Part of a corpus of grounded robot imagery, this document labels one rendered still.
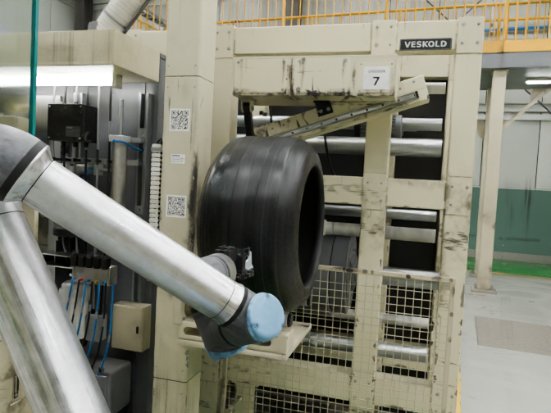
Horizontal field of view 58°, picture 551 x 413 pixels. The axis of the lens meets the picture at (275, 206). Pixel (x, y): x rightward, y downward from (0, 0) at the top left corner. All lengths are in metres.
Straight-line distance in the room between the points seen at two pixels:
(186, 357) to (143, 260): 0.93
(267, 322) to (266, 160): 0.63
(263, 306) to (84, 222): 0.36
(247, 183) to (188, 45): 0.56
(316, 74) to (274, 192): 0.61
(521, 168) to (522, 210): 0.82
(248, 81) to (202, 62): 0.26
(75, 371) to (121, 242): 0.23
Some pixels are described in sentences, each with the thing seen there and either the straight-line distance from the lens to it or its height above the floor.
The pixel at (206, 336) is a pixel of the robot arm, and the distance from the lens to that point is 1.10.
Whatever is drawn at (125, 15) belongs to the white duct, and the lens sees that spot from 2.27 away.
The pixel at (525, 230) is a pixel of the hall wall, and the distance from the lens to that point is 10.81.
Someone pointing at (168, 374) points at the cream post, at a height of 0.64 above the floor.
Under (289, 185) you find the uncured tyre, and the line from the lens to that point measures 1.42.
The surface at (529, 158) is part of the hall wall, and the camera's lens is 10.88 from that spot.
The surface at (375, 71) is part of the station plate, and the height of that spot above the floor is 1.72.
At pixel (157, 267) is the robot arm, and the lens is 0.90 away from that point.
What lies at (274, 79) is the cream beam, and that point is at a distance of 1.90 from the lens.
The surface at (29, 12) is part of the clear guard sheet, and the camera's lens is 1.69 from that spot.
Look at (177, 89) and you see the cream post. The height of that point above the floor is 1.61.
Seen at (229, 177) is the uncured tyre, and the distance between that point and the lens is 1.45.
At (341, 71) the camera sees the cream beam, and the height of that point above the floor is 1.72.
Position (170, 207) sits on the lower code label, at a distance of 1.72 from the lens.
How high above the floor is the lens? 1.32
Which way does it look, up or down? 3 degrees down
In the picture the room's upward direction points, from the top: 3 degrees clockwise
